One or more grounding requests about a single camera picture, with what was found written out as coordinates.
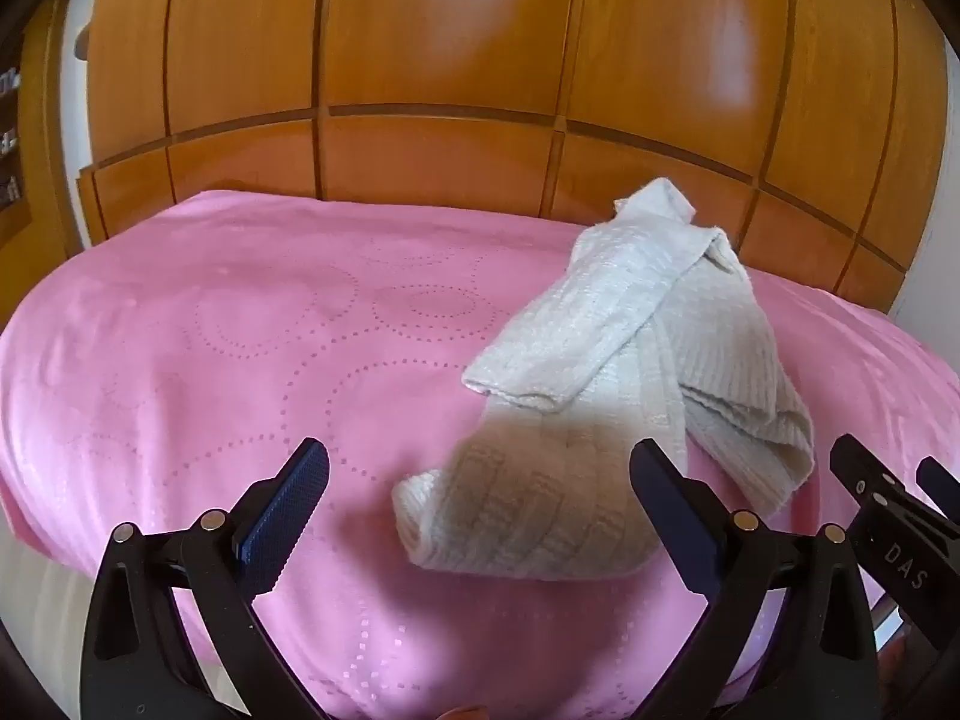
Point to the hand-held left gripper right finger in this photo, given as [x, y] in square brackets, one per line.
[667, 510]

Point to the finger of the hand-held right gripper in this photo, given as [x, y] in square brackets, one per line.
[900, 540]
[943, 486]

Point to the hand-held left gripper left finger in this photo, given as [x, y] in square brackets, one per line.
[289, 510]

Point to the white knitted sweater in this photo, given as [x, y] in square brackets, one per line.
[570, 360]

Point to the pink blanket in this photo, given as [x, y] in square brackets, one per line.
[225, 360]

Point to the wooden bookshelf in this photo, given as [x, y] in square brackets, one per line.
[37, 165]

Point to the wooden wardrobe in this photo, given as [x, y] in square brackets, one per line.
[450, 52]

